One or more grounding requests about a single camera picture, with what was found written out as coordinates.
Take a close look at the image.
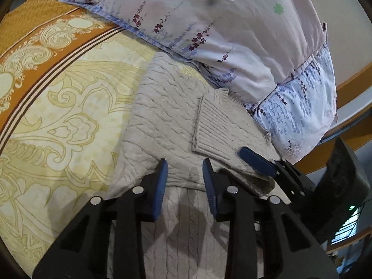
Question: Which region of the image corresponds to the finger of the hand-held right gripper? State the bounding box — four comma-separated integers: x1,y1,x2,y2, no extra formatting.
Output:
238,147,317,202

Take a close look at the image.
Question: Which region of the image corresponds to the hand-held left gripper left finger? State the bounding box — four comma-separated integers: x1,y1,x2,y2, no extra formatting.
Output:
32,158,169,279

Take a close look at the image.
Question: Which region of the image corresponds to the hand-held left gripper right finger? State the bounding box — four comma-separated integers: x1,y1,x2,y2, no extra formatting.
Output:
202,157,340,279

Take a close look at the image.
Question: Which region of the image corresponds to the beige cable knit sweater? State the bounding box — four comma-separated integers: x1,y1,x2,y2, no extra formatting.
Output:
109,52,291,279

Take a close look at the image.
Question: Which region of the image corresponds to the blue floral pillow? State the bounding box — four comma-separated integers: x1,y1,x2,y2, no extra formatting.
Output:
203,25,338,164

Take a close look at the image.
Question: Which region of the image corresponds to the yellow orange patterned bed sheet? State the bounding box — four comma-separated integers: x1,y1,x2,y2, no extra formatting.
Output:
0,0,210,279

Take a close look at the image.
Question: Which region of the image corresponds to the lilac floral pillow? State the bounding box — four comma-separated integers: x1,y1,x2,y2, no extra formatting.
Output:
46,0,329,93

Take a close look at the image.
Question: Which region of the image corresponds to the wooden bed frame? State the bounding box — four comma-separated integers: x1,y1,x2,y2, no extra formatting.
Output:
302,61,372,175

